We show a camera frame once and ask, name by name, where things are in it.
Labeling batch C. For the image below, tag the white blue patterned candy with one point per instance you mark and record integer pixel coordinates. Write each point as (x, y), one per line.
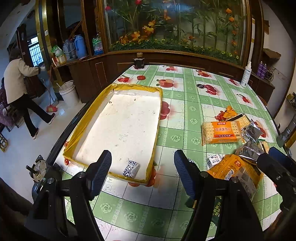
(193, 162)
(130, 170)
(214, 161)

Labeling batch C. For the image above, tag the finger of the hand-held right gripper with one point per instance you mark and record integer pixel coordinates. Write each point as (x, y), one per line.
(268, 163)
(278, 154)

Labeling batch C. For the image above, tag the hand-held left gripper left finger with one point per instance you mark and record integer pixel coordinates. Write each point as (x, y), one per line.
(101, 172)

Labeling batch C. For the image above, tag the purple bottle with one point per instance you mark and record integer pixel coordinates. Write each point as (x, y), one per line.
(260, 69)
(264, 71)

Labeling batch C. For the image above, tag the small orange snack packet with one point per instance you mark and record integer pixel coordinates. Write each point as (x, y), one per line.
(227, 113)

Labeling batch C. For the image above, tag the barred window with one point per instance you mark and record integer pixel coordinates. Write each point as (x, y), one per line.
(35, 51)

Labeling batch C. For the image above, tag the yellow cardboard tray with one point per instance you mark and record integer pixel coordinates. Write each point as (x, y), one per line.
(120, 125)

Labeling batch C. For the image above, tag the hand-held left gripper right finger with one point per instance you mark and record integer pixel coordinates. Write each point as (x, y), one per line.
(185, 176)

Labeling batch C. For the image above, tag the white spray bottle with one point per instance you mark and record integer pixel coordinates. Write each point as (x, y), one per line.
(245, 75)

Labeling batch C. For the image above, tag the small yellow box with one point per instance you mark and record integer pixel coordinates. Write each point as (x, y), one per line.
(61, 60)

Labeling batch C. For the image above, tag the glass artificial flower display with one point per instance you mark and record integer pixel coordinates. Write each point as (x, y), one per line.
(175, 23)

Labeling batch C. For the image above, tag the small metal motor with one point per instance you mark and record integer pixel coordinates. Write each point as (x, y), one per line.
(38, 170)

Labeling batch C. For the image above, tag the fruit print green tablecloth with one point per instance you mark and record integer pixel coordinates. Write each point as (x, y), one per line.
(185, 111)

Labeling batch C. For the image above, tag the wooden stool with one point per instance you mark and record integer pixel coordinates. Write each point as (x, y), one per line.
(4, 141)

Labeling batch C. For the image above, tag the blue thermos flask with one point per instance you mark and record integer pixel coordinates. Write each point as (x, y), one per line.
(80, 46)

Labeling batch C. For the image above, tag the white plastic bucket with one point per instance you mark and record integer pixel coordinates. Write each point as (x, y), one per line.
(69, 92)

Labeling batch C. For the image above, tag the grey thermos flask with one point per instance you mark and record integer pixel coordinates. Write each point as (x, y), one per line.
(69, 49)

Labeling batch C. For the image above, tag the red broom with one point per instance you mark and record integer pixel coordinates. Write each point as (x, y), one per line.
(51, 109)

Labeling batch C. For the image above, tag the orange cracker packet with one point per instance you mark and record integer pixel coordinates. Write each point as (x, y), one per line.
(219, 134)

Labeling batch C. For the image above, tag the large orange snack bag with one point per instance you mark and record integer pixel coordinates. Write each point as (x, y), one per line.
(233, 169)

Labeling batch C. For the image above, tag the silver foil snack packet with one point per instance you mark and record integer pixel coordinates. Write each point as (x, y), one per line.
(252, 133)
(249, 150)

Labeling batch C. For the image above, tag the dark glass bottle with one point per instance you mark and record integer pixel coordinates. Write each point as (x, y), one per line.
(138, 62)

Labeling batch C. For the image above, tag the green white bag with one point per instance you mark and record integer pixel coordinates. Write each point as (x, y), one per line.
(57, 51)

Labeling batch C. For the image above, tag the dark wooden cabinet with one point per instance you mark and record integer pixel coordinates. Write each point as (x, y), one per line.
(92, 71)

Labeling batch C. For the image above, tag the dark green cracker bag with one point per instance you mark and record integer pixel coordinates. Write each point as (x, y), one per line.
(216, 206)

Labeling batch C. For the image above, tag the purple patterned cloth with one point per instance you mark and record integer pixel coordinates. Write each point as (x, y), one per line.
(4, 104)

